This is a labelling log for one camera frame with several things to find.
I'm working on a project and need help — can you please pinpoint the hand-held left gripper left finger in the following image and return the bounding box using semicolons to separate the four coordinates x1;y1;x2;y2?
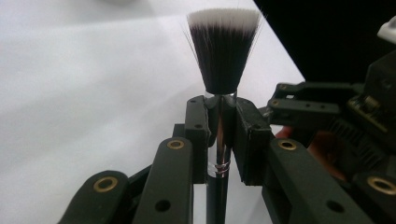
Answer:
173;94;210;185

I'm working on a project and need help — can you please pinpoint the white table cover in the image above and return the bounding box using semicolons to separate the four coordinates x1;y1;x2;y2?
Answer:
0;0;306;224

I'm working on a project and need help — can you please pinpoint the black makeup brush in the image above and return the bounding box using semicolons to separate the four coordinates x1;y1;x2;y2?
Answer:
181;7;264;224

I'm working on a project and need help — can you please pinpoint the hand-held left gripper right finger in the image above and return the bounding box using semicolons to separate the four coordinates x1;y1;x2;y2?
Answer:
233;96;276;187

